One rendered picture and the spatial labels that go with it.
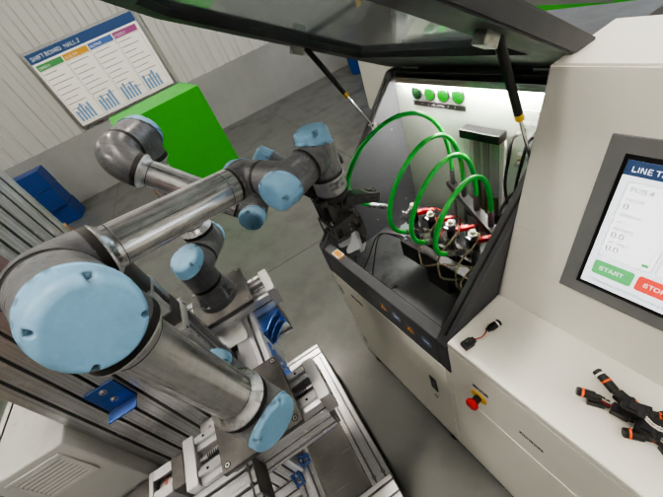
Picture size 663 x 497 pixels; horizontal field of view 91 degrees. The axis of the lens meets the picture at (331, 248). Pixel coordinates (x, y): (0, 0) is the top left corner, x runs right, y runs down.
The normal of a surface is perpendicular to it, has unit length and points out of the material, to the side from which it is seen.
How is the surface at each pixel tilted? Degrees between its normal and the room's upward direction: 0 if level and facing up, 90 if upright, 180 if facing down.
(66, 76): 90
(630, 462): 0
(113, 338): 83
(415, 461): 0
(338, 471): 0
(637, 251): 76
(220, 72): 90
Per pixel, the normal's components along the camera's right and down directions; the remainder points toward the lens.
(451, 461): -0.32, -0.70
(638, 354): -0.83, 0.40
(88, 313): 0.73, 0.11
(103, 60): 0.43, 0.49
